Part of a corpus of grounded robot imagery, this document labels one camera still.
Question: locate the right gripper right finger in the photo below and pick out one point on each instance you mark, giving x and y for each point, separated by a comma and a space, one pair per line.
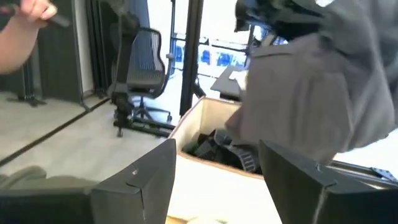
304, 196

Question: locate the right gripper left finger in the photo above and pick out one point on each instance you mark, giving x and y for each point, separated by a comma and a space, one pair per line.
140, 199

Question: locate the beige fabric bin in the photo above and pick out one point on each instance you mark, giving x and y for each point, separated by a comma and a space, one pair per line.
217, 193

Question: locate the dark grey garment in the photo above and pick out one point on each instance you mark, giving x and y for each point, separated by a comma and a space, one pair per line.
311, 93

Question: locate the person's forearm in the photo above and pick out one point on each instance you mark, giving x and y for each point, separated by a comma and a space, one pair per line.
14, 46

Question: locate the grey desk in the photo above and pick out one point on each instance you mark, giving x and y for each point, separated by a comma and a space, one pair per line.
225, 84

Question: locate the black office chair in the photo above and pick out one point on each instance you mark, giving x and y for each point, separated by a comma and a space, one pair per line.
122, 105
146, 62

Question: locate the dark room divider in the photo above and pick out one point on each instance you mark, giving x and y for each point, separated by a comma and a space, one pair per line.
62, 56

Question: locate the dark handheld object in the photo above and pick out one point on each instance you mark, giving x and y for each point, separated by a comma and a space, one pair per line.
60, 20

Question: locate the person's hand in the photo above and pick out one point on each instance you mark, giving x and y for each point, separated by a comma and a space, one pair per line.
34, 7

